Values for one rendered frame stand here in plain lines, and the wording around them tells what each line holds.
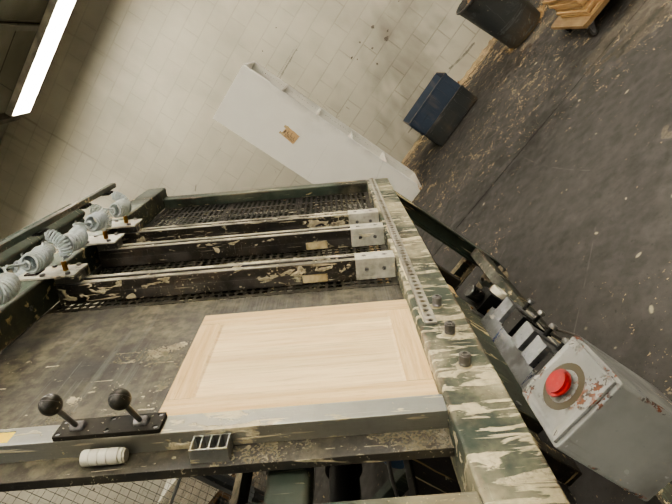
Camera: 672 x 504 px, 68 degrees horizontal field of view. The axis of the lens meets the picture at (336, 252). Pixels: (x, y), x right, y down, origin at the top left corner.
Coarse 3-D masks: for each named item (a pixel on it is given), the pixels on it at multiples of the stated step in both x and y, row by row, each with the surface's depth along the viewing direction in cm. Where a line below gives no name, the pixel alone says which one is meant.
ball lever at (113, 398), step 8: (112, 392) 84; (120, 392) 84; (128, 392) 85; (112, 400) 83; (120, 400) 84; (128, 400) 85; (112, 408) 84; (120, 408) 84; (128, 408) 87; (136, 416) 90; (144, 416) 93; (136, 424) 92; (144, 424) 92
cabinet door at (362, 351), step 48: (240, 336) 127; (288, 336) 125; (336, 336) 123; (384, 336) 122; (192, 384) 109; (240, 384) 108; (288, 384) 106; (336, 384) 105; (384, 384) 103; (432, 384) 102
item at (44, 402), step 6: (48, 396) 84; (54, 396) 85; (42, 402) 84; (48, 402) 84; (54, 402) 84; (60, 402) 85; (42, 408) 83; (48, 408) 84; (54, 408) 84; (60, 408) 85; (42, 414) 84; (48, 414) 84; (54, 414) 85; (60, 414) 88; (66, 414) 89; (66, 420) 90; (72, 420) 91; (84, 420) 94; (72, 426) 92; (78, 426) 92; (84, 426) 93
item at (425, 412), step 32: (192, 416) 95; (224, 416) 94; (256, 416) 93; (288, 416) 93; (320, 416) 92; (352, 416) 91; (384, 416) 91; (416, 416) 91; (0, 448) 92; (32, 448) 92; (64, 448) 92; (96, 448) 92; (128, 448) 92; (160, 448) 92
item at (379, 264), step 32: (64, 256) 155; (320, 256) 161; (352, 256) 159; (384, 256) 156; (64, 288) 157; (96, 288) 157; (128, 288) 158; (160, 288) 158; (192, 288) 158; (224, 288) 158
